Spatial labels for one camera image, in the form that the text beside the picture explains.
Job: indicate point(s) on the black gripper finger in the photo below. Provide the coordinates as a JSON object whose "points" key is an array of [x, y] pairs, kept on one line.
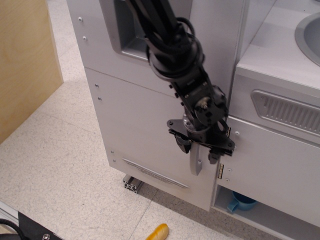
{"points": [[214, 156], [183, 142]]}

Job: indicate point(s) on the white oven door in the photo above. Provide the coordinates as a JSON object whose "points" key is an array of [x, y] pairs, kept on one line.
{"points": [[274, 169]]}

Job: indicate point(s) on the oven door hinge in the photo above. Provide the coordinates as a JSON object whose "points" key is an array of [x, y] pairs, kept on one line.
{"points": [[228, 132], [221, 170]]}

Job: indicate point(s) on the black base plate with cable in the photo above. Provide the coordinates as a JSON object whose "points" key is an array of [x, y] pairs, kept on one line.
{"points": [[21, 227]]}

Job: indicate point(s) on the yellow toy bread loaf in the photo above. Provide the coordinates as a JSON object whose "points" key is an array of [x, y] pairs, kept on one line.
{"points": [[161, 232]]}

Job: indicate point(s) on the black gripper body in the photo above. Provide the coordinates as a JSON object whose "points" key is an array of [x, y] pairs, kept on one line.
{"points": [[211, 137]]}

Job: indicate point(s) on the aluminium extrusion foot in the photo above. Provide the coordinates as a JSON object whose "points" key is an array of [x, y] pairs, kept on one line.
{"points": [[132, 184]]}

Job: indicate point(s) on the white toy kitchen cabinet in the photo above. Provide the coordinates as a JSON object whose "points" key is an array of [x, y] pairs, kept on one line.
{"points": [[248, 45]]}

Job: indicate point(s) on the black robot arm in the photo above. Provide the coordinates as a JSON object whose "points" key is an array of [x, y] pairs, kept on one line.
{"points": [[175, 55]]}

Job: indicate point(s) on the lower oven door hinge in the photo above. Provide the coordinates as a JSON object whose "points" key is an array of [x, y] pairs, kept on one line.
{"points": [[221, 170]]}

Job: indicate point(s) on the blue plastic cup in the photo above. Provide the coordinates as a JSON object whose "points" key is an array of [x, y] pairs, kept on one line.
{"points": [[240, 202]]}

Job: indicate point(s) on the grey oven vent panel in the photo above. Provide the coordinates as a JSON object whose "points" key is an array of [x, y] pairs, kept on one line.
{"points": [[286, 111]]}

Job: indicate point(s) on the white fridge door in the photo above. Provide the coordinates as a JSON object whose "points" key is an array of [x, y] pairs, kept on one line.
{"points": [[133, 125]]}

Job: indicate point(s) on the upper oven door hinge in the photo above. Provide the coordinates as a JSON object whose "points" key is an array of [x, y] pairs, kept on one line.
{"points": [[228, 132]]}

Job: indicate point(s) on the grey ice dispenser recess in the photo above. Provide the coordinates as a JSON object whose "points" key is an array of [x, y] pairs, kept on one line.
{"points": [[125, 33]]}

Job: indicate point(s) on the wooden plywood panel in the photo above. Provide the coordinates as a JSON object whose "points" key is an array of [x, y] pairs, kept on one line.
{"points": [[29, 67]]}

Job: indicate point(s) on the grey sink basin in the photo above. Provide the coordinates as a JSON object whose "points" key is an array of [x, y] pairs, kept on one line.
{"points": [[307, 37]]}

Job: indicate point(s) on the silver fridge door handle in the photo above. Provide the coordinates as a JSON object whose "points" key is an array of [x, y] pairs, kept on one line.
{"points": [[195, 163]]}

